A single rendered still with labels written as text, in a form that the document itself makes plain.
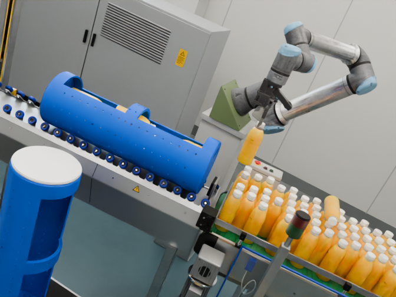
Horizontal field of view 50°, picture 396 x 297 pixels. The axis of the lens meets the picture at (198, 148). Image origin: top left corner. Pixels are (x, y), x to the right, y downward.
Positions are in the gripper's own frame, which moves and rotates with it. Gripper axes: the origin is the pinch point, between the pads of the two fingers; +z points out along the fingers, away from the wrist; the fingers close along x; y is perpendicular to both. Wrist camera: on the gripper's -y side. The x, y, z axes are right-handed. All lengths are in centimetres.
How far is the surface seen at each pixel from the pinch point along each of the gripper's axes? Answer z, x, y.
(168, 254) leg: 83, 8, 14
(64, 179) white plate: 39, 53, 60
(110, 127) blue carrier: 29, 13, 63
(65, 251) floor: 141, -22, 79
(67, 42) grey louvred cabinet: 57, -174, 196
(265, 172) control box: 30.8, -24.1, -13.5
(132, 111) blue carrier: 19, 6, 58
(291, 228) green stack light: 22, 39, -28
